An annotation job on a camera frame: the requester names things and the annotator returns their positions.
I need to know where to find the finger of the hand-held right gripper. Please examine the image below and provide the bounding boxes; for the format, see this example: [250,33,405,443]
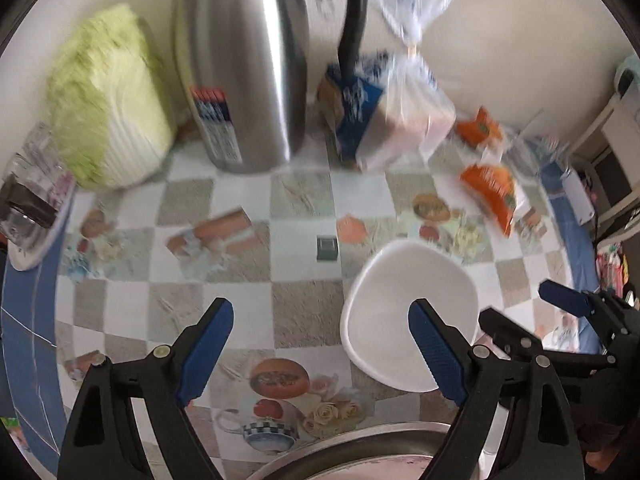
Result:
[539,281,633,356]
[479,308,616,376]

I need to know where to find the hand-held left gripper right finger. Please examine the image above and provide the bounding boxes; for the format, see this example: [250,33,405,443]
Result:
[408,298,586,480]

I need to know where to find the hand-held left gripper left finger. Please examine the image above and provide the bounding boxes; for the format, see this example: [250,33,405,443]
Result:
[57,297,235,480]

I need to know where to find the pink floral rimmed plate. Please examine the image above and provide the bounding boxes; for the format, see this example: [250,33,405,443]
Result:
[320,455,431,480]

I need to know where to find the colourful small trinkets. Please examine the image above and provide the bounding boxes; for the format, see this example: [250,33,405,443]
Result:
[595,242,632,297]

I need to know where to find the white power strip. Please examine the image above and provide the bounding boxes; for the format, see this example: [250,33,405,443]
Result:
[562,167,596,226]

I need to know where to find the checkered printed tablecloth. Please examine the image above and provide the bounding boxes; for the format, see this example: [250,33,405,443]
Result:
[55,125,586,466]

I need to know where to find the orange snack packet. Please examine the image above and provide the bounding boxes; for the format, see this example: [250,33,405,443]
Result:
[455,106,503,148]
[460,162,518,238]

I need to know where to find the clear glass mug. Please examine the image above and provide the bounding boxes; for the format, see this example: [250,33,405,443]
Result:
[515,110,571,171]

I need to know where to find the white wooden furniture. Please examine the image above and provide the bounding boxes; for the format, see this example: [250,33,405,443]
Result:
[570,55,640,241]

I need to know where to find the bagged sliced bread loaf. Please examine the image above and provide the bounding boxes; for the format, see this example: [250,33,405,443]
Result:
[305,0,457,172]

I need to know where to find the napa cabbage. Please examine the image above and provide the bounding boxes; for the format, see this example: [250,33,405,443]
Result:
[47,4,188,191]

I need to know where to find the stainless steel thermos jug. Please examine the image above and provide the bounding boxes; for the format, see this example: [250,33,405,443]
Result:
[172,0,371,175]

